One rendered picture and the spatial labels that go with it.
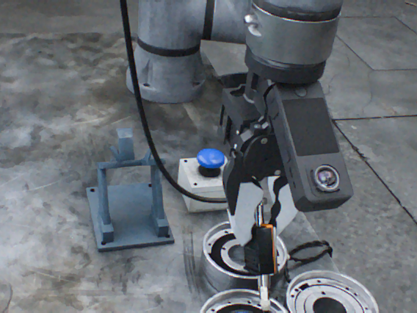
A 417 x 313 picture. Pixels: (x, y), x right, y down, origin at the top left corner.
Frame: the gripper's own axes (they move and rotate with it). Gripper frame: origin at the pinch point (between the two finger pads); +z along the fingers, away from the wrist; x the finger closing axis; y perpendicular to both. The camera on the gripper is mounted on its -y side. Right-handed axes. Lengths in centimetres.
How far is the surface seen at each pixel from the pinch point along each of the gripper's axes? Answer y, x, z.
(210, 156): 23.3, -2.2, 5.8
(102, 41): 79, 5, 14
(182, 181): 24.9, 1.0, 11.0
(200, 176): 22.7, -0.8, 8.8
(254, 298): 0.7, -1.3, 10.0
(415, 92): 188, -170, 94
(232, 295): 1.4, 1.2, 9.7
